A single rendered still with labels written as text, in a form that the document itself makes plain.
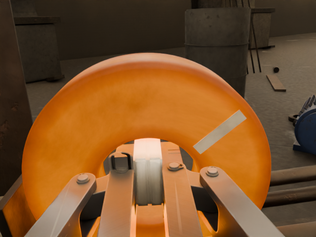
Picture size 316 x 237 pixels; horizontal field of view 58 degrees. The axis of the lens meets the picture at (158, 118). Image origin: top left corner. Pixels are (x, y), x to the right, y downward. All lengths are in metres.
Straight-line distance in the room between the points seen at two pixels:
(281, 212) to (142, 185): 1.27
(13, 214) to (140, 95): 0.10
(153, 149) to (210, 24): 2.38
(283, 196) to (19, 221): 0.20
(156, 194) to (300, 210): 1.31
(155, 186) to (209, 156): 0.04
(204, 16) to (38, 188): 2.40
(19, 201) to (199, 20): 2.43
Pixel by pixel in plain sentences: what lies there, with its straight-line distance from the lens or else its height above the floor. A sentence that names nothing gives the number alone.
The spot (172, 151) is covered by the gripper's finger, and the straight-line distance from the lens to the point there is 0.17.
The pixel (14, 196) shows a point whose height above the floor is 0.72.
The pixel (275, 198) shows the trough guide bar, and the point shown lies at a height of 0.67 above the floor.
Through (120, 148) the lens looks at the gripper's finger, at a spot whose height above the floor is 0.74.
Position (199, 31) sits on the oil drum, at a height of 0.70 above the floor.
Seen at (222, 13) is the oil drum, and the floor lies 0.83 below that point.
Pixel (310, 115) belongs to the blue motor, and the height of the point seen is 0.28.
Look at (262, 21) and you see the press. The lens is 7.85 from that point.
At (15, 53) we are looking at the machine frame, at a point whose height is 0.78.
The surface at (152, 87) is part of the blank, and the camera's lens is 0.15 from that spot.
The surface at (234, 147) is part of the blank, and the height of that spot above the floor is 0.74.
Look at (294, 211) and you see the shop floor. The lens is 1.44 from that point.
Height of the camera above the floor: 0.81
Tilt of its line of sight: 19 degrees down
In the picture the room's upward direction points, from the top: 2 degrees counter-clockwise
